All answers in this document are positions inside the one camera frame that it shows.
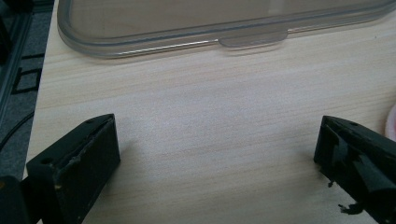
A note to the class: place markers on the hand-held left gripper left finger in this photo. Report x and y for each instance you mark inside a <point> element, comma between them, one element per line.
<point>71,174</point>

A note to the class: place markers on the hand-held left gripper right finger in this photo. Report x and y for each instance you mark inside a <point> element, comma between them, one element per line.
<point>358,155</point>

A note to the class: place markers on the pink cloth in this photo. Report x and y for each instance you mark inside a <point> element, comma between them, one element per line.
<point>391,124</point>

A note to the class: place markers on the dark metal stand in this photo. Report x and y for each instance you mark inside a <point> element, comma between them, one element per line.
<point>12,62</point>

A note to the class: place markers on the clear plastic lid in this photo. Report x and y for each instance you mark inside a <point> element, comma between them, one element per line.
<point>186,18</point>

